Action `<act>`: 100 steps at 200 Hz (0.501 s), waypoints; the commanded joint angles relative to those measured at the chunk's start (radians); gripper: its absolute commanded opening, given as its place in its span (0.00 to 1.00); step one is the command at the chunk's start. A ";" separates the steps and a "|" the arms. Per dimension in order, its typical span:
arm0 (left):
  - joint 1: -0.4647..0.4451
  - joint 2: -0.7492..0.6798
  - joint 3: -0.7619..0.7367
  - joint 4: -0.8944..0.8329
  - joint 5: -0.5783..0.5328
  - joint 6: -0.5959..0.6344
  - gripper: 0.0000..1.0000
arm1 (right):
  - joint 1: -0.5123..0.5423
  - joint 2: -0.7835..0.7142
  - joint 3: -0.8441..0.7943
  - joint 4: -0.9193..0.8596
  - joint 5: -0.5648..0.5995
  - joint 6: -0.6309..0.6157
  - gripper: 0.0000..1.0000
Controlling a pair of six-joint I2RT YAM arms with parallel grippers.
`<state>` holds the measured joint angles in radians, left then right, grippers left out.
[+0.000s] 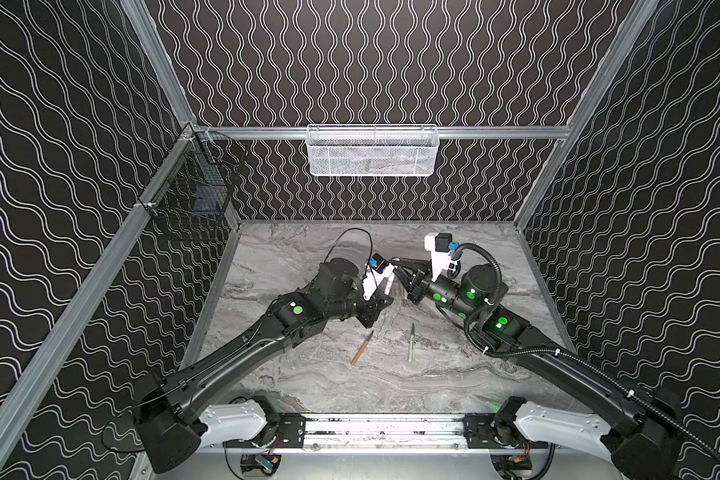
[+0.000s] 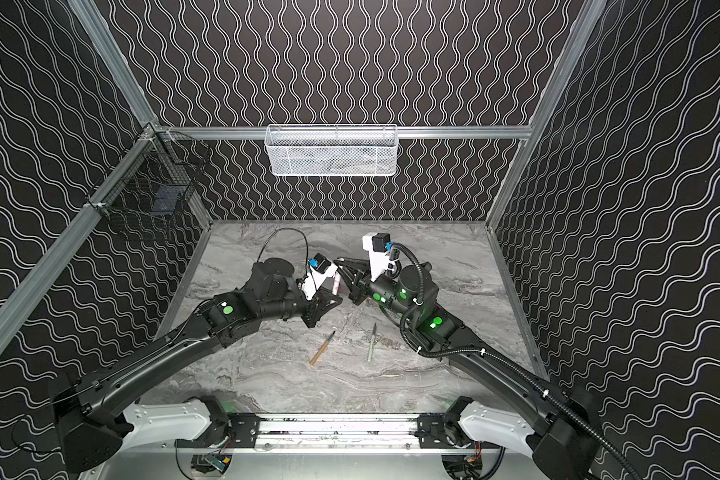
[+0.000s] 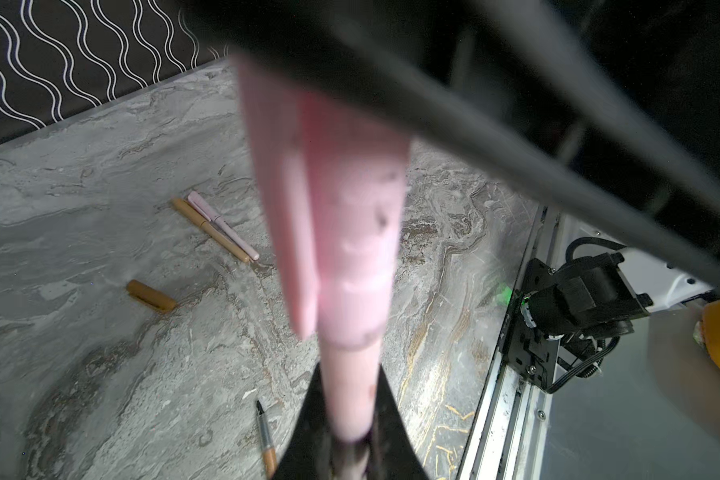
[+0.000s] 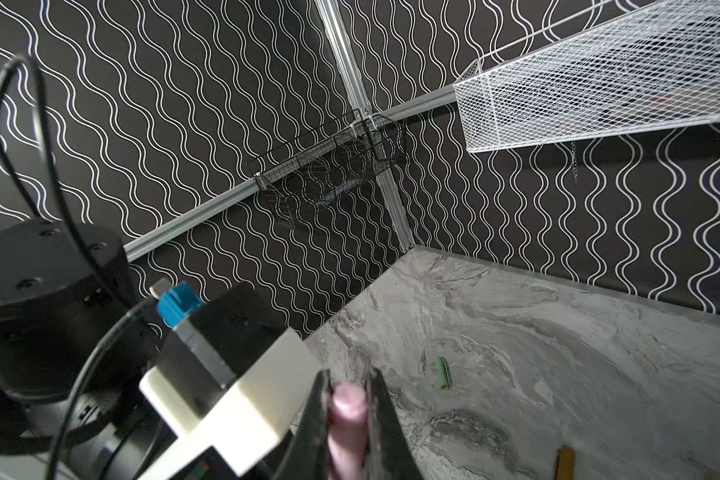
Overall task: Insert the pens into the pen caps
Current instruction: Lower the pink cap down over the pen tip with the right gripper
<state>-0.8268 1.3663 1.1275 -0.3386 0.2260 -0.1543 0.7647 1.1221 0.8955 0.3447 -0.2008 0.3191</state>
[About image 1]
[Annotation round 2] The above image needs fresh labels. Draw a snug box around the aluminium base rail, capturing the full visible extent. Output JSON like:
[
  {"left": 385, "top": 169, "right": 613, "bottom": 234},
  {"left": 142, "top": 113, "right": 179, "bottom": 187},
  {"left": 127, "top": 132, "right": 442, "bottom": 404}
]
[{"left": 210, "top": 413, "right": 548, "bottom": 454}]

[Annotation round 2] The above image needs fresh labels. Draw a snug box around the black wire basket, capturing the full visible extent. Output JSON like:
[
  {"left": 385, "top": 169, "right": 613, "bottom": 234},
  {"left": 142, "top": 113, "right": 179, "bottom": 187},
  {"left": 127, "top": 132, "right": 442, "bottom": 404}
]
[{"left": 146, "top": 130, "right": 250, "bottom": 244}]

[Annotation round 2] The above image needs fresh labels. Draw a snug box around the aluminium left side bar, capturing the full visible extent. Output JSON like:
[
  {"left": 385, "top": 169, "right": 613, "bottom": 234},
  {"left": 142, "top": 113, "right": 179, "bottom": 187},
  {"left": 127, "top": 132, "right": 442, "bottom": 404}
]
[{"left": 0, "top": 123, "right": 194, "bottom": 471}]

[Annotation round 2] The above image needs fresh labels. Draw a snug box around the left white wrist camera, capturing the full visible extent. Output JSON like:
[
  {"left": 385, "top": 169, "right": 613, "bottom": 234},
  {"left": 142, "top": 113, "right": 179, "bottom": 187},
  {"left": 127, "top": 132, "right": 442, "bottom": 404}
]
[{"left": 362, "top": 253, "right": 395, "bottom": 300}]

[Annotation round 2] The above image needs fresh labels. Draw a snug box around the aluminium corner post left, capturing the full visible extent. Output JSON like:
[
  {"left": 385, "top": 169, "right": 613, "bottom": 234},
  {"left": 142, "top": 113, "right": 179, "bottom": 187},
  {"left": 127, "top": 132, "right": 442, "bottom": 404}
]
[{"left": 121, "top": 0, "right": 196, "bottom": 124}]

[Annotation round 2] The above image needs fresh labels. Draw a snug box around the white wire mesh basket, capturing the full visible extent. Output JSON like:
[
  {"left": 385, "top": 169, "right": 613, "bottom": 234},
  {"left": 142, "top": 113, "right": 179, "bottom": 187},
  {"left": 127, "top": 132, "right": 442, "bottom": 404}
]
[{"left": 305, "top": 134, "right": 440, "bottom": 177}]

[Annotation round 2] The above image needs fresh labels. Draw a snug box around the aluminium horizontal back bar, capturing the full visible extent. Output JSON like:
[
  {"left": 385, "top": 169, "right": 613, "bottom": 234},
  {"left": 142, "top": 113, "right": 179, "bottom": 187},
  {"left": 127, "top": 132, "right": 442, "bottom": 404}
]
[{"left": 198, "top": 124, "right": 572, "bottom": 141}]

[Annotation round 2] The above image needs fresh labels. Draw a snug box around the aluminium corner post right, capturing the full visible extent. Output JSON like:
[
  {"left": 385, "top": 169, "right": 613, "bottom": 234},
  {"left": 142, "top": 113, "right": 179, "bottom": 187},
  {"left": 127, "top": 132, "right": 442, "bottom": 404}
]
[{"left": 514, "top": 0, "right": 659, "bottom": 232}]

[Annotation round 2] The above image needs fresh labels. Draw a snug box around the brown pen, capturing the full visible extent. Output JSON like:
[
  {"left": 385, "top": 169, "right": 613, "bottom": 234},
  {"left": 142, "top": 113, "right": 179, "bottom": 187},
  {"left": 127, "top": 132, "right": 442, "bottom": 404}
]
[{"left": 350, "top": 331, "right": 374, "bottom": 367}]

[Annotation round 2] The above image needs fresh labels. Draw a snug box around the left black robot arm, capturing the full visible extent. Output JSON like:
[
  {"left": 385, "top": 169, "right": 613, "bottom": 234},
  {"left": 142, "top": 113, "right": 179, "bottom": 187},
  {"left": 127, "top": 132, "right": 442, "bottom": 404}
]
[{"left": 132, "top": 254, "right": 392, "bottom": 474}]

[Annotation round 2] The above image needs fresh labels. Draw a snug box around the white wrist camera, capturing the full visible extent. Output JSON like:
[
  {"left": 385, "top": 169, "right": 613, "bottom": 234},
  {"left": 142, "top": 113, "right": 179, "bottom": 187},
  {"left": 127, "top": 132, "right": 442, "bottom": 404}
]
[
  {"left": 362, "top": 253, "right": 395, "bottom": 300},
  {"left": 424, "top": 233, "right": 460, "bottom": 281}
]

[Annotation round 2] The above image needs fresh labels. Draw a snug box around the aluminium corner post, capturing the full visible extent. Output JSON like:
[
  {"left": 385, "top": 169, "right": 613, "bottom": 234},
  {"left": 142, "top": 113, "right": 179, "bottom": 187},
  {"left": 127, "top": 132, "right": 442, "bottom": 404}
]
[
  {"left": 514, "top": 0, "right": 659, "bottom": 232},
  {"left": 121, "top": 0, "right": 196, "bottom": 124}
]

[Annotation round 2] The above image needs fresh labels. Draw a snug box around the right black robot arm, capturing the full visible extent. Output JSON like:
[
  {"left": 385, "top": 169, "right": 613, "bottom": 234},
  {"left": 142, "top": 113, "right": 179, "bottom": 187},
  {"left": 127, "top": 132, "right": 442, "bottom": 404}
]
[{"left": 391, "top": 258, "right": 683, "bottom": 479}]

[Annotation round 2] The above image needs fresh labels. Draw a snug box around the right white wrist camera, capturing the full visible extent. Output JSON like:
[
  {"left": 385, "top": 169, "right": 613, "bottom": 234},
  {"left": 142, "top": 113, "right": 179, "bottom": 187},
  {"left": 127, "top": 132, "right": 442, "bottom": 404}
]
[{"left": 424, "top": 233, "right": 460, "bottom": 281}]

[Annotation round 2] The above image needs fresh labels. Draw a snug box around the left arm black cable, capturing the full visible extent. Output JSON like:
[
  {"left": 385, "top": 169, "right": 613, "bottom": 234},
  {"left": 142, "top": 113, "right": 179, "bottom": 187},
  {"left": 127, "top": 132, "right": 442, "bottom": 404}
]
[{"left": 323, "top": 227, "right": 376, "bottom": 271}]

